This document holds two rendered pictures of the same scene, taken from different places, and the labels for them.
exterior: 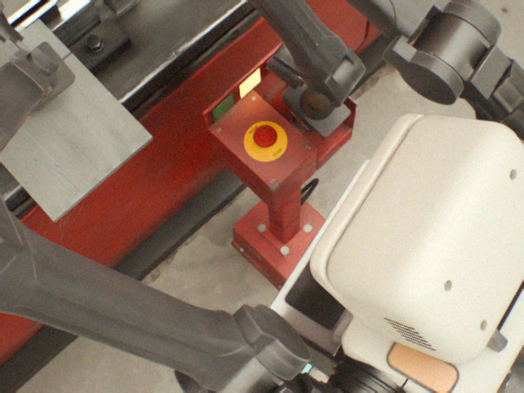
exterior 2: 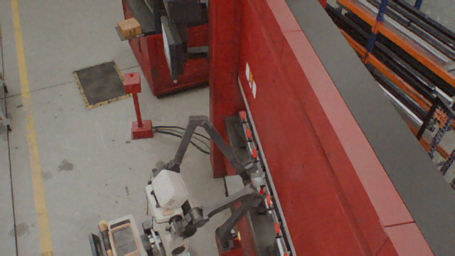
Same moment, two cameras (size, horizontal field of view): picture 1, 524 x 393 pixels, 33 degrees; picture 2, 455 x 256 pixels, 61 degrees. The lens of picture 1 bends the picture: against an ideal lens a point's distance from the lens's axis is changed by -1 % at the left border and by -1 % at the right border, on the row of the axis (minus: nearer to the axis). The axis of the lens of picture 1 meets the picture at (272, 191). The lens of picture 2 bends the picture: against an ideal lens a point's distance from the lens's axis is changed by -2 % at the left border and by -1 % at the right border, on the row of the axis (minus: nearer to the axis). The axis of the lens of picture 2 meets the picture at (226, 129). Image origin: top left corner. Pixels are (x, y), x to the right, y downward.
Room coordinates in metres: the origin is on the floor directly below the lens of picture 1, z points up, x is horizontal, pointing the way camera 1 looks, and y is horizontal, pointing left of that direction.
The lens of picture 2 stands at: (1.20, -1.27, 3.27)
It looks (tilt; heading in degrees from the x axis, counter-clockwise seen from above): 45 degrees down; 118
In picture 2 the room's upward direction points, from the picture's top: 2 degrees clockwise
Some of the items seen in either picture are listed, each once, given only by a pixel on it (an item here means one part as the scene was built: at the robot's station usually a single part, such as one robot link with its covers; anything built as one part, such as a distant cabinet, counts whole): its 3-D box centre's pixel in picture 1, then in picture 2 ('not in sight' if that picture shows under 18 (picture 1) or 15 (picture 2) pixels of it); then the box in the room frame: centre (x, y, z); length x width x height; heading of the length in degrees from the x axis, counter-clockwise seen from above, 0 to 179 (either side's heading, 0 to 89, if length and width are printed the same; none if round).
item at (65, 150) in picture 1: (46, 116); (244, 184); (0.52, 0.31, 1.00); 0.26 x 0.18 x 0.01; 39
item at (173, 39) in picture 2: not in sight; (173, 47); (-0.54, 0.99, 1.42); 0.45 x 0.12 x 0.36; 134
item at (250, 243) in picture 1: (293, 244); not in sight; (0.56, -0.04, 0.06); 0.25 x 0.20 x 0.12; 41
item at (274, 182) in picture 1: (281, 125); (228, 242); (0.59, -0.02, 0.75); 0.20 x 0.16 x 0.18; 131
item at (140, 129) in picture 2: not in sight; (136, 106); (-1.16, 1.07, 0.41); 0.25 x 0.20 x 0.83; 39
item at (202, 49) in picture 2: not in sight; (202, 61); (-0.40, 1.24, 1.18); 0.40 x 0.24 x 0.07; 129
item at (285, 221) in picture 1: (283, 192); not in sight; (0.59, -0.02, 0.39); 0.05 x 0.05 x 0.54; 41
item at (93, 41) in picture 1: (93, 42); not in sight; (0.68, 0.26, 0.91); 0.03 x 0.03 x 0.02
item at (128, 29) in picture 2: not in sight; (129, 26); (-1.54, 1.53, 1.04); 0.30 x 0.26 x 0.12; 144
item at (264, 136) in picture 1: (265, 138); not in sight; (0.55, 0.00, 0.79); 0.04 x 0.04 x 0.04
